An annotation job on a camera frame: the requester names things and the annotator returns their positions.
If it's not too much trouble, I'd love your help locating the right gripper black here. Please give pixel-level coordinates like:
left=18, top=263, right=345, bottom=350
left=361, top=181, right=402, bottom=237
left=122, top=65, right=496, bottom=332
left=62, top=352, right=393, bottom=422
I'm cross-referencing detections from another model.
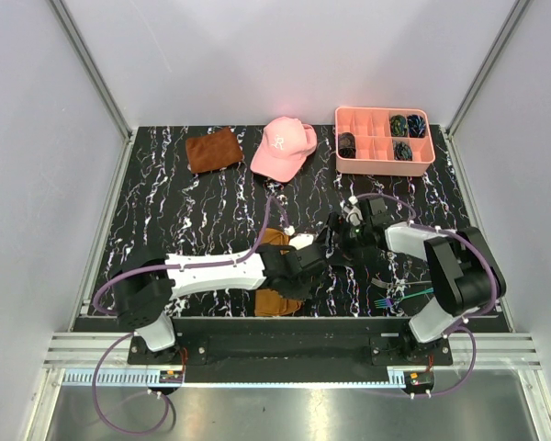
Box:
left=315, top=211, right=372, bottom=267

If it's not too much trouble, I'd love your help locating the orange cloth napkin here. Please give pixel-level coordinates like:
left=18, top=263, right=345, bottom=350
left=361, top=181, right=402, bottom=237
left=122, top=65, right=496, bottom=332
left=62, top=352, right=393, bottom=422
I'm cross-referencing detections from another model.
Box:
left=254, top=228, right=303, bottom=317

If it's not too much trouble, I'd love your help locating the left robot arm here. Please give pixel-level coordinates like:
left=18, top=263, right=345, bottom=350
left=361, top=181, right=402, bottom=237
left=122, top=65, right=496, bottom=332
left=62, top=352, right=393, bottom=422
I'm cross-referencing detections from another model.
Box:
left=108, top=243, right=328, bottom=364

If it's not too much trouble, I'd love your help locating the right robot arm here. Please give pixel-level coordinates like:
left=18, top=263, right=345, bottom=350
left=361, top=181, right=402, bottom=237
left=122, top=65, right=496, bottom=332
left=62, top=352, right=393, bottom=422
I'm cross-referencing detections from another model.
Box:
left=318, top=193, right=507, bottom=365

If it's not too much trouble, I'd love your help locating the silver fork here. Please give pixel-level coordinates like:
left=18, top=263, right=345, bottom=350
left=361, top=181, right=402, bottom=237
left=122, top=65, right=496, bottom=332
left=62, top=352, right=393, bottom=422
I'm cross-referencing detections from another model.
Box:
left=370, top=277, right=432, bottom=289

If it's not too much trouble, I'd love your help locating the iridescent rainbow fork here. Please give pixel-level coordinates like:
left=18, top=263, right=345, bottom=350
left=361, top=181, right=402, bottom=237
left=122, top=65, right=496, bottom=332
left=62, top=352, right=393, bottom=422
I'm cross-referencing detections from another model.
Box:
left=374, top=288, right=433, bottom=309

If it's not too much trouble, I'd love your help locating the dark rolled sock left compartment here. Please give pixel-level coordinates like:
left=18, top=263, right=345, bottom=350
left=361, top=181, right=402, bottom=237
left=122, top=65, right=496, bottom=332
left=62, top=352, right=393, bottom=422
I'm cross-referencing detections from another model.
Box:
left=338, top=132, right=356, bottom=159

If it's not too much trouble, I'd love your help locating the pink divided organizer tray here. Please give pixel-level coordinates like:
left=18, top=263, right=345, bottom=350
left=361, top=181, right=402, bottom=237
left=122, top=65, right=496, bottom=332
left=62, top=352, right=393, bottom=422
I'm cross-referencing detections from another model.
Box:
left=334, top=107, right=436, bottom=177

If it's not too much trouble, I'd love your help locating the pink baseball cap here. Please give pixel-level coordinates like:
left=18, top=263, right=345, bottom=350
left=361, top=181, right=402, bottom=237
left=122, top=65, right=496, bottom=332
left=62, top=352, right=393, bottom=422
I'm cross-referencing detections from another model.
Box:
left=250, top=117, right=318, bottom=183

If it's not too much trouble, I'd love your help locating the teal patterned rolled sock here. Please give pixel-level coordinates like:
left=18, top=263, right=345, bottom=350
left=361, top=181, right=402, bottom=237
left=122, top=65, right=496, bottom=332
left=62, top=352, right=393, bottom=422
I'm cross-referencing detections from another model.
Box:
left=393, top=141, right=413, bottom=162

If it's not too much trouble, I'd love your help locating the green patterned rolled sock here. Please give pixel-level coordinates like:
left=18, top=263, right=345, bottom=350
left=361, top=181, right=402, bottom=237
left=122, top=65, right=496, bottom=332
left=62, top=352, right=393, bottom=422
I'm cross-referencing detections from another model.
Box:
left=389, top=115, right=408, bottom=137

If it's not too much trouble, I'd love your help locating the brown folded cloth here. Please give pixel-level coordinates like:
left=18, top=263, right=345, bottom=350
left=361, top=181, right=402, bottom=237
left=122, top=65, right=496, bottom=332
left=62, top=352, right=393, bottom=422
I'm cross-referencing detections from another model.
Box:
left=186, top=127, right=244, bottom=174

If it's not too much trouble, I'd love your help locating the blue patterned rolled sock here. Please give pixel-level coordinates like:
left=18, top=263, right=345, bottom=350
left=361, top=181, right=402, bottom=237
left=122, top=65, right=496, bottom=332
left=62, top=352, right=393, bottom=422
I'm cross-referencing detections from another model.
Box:
left=407, top=114, right=427, bottom=139

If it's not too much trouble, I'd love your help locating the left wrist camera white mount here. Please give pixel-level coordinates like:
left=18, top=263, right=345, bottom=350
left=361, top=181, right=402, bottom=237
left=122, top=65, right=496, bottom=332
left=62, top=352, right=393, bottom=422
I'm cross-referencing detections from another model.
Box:
left=283, top=226, right=315, bottom=250

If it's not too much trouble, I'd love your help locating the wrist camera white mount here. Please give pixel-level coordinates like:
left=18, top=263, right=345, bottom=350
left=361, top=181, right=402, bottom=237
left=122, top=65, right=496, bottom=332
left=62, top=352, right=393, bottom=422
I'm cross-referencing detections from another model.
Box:
left=283, top=226, right=315, bottom=250
left=343, top=196, right=363, bottom=226

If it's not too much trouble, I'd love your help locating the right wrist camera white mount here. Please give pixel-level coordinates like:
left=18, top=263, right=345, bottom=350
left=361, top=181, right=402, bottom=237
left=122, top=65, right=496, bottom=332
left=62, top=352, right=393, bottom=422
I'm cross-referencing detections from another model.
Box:
left=343, top=196, right=363, bottom=226

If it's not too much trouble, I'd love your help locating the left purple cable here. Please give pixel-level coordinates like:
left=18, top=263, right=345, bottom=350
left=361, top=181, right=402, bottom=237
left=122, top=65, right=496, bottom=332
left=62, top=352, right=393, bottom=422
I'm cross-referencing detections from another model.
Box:
left=91, top=195, right=290, bottom=435

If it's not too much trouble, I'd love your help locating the purple cable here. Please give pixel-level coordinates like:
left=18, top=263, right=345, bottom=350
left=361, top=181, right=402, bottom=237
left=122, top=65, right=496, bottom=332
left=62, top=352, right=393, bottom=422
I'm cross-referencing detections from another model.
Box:
left=348, top=193, right=509, bottom=399
left=91, top=195, right=290, bottom=435

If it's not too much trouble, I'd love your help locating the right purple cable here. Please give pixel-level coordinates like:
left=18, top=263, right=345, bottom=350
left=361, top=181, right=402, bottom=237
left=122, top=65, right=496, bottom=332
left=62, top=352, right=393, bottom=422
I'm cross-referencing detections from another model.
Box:
left=348, top=193, right=509, bottom=399

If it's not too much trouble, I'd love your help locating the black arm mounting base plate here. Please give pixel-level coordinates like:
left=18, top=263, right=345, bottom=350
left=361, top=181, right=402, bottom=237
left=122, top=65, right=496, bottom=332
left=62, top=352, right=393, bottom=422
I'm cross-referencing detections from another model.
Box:
left=128, top=317, right=453, bottom=384

